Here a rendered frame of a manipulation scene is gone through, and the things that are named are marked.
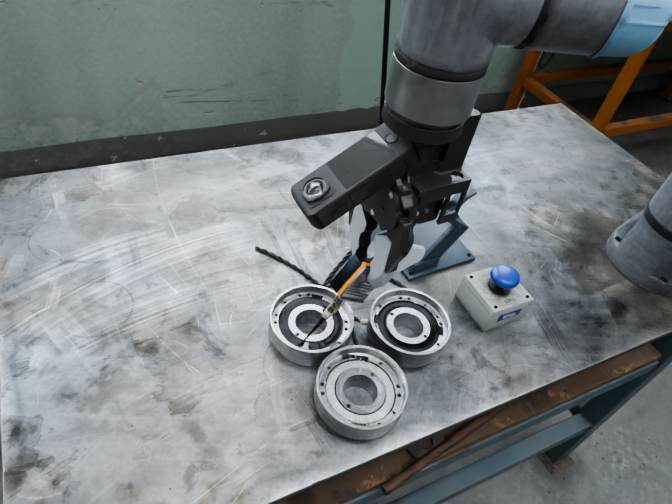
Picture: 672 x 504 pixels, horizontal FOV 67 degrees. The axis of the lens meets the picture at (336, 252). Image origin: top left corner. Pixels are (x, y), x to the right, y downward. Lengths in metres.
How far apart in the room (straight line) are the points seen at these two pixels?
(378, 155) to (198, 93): 1.80
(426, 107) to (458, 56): 0.04
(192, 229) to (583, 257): 0.63
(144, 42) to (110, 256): 1.41
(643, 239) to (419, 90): 0.59
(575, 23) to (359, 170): 0.19
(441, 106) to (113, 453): 0.46
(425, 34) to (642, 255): 0.62
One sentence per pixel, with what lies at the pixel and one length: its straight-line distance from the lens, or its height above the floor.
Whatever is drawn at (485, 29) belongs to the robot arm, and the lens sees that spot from 0.40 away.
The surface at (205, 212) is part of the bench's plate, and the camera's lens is 0.82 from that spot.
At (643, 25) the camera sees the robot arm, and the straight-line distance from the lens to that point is 0.45.
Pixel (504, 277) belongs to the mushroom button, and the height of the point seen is 0.87.
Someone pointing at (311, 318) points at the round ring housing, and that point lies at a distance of 0.66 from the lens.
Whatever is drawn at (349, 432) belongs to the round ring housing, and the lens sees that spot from 0.57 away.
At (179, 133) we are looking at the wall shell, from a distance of 2.29.
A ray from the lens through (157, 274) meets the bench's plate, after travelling 0.73.
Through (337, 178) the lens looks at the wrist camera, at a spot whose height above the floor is 1.07.
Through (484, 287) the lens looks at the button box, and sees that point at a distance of 0.72.
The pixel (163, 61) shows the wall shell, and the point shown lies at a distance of 2.13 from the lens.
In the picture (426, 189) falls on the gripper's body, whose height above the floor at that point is 1.07.
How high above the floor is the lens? 1.34
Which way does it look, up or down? 45 degrees down
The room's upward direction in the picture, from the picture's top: 11 degrees clockwise
